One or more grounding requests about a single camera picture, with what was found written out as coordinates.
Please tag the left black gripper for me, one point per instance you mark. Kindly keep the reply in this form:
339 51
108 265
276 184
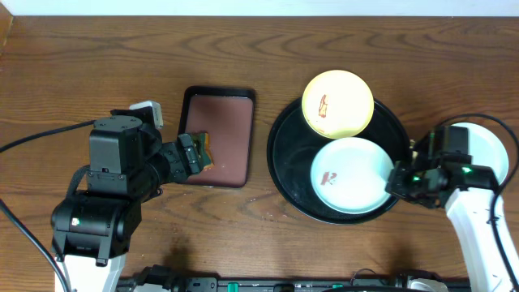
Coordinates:
190 153

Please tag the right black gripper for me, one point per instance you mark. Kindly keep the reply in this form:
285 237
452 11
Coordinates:
396 185

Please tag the green yellow sponge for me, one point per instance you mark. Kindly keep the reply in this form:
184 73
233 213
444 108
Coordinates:
202 146

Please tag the light blue plate front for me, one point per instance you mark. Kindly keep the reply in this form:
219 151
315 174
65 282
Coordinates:
486 149

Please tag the light blue plate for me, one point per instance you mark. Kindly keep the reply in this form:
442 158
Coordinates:
349 175
486 149

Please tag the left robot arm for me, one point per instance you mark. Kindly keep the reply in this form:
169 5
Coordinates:
129 164

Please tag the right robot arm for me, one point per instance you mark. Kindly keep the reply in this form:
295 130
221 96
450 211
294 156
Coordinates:
460 168

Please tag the black rectangular water tray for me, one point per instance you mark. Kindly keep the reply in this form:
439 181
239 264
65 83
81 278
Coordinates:
226 115

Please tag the round black serving tray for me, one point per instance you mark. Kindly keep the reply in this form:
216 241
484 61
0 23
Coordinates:
292 146

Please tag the yellow dirty plate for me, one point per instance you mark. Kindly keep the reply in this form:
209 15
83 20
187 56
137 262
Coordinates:
337 104

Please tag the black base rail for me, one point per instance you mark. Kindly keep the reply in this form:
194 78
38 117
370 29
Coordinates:
159 278

